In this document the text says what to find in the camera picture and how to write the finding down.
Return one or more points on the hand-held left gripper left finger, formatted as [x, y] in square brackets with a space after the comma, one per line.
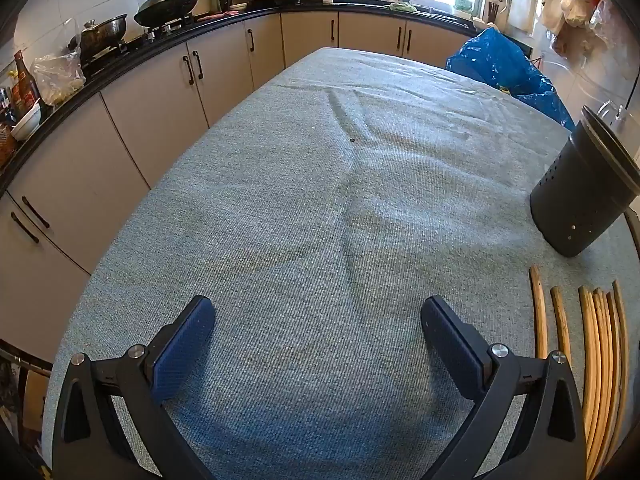
[185, 345]

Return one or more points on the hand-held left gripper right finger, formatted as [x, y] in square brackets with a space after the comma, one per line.
[452, 345]

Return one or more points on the wooden chopstick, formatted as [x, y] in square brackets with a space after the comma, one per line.
[538, 310]
[590, 360]
[601, 360]
[612, 355]
[621, 340]
[561, 320]

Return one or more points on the black perforated utensil holder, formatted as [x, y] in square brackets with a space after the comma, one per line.
[580, 195]

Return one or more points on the grey tablecloth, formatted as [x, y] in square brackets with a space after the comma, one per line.
[310, 200]

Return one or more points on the white bowl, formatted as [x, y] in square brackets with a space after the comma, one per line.
[27, 122]

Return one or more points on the blue plastic bag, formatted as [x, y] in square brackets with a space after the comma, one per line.
[505, 67]

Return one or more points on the clear plastic bag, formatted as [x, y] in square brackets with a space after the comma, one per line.
[59, 77]

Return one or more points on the brown sauce bottle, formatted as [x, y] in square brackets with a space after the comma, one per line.
[24, 82]

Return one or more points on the gas stove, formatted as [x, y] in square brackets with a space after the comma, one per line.
[150, 35]

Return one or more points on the black wok with lid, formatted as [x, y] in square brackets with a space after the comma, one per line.
[167, 7]

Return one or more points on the green cloth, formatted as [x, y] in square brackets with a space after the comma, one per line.
[402, 7]

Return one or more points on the white cutting board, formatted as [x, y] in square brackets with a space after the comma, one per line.
[524, 6]

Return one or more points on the white hanging plastic bag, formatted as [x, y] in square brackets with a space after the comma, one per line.
[552, 10]

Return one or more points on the red and clear hanging bag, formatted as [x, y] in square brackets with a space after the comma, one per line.
[582, 7]

